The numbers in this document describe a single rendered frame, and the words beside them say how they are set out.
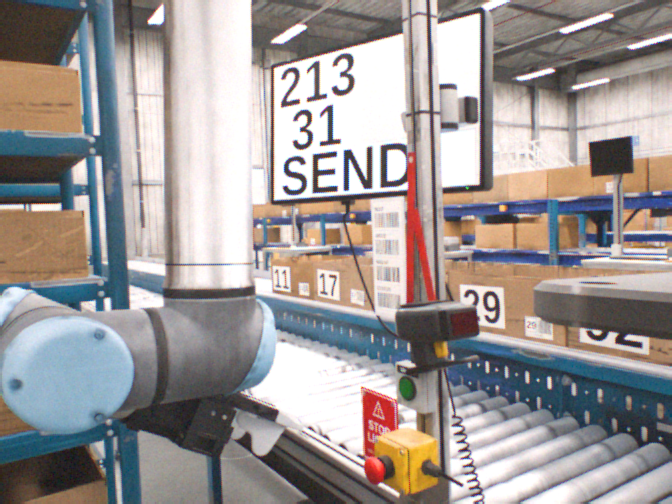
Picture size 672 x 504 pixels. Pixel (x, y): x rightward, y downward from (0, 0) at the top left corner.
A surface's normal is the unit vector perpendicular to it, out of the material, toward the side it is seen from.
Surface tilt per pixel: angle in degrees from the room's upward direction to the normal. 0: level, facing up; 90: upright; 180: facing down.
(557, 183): 90
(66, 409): 90
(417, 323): 90
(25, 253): 91
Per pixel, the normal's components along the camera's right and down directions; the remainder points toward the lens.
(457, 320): 0.53, -0.11
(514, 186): -0.85, 0.06
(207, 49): 0.18, 0.00
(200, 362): 0.56, 0.16
